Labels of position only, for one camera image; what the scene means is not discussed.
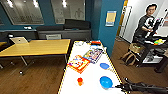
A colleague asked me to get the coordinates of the deep blue plastic bowl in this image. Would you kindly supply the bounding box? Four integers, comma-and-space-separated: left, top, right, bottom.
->
98, 75, 115, 91

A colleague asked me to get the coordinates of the white open laptop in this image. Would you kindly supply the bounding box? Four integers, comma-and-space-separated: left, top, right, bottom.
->
9, 36, 31, 46

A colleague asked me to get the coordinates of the shallow blue plastic bowl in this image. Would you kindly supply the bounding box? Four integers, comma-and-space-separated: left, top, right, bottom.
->
99, 62, 111, 71

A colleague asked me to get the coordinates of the black wheeled cart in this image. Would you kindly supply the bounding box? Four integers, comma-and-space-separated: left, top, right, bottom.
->
133, 33, 168, 74

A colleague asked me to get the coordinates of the small orange cup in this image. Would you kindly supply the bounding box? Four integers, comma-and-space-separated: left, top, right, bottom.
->
76, 77, 84, 87

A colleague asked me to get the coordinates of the purple colourful game box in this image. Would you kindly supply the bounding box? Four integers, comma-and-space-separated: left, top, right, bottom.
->
82, 47, 104, 65

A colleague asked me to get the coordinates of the orange board game box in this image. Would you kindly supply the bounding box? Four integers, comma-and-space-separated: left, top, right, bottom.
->
66, 54, 91, 75

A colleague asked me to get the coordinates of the colourful snack box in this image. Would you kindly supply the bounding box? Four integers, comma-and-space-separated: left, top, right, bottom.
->
89, 40, 102, 46

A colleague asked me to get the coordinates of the yellow green ball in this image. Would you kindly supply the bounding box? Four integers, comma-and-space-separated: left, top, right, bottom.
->
154, 38, 166, 46

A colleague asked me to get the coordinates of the person in dark shirt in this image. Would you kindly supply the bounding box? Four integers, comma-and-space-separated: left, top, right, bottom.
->
132, 3, 165, 45

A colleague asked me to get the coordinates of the orange wooden door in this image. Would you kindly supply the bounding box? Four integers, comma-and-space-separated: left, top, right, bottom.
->
117, 0, 130, 40

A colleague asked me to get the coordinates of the yellow framed pillar notice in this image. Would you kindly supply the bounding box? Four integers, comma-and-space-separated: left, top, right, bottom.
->
104, 10, 118, 27

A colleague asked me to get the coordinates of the dark grey sofa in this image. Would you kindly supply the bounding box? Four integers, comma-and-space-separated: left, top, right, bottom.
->
35, 18, 93, 42

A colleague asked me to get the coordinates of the interior glass window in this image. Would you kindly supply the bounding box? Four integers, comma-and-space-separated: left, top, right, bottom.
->
0, 0, 45, 26
50, 0, 87, 25

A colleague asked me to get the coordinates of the long wooden office table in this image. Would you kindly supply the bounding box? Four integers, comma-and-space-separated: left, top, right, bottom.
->
0, 38, 72, 76

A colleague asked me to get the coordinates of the black office chair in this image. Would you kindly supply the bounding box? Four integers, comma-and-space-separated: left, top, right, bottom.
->
4, 33, 17, 48

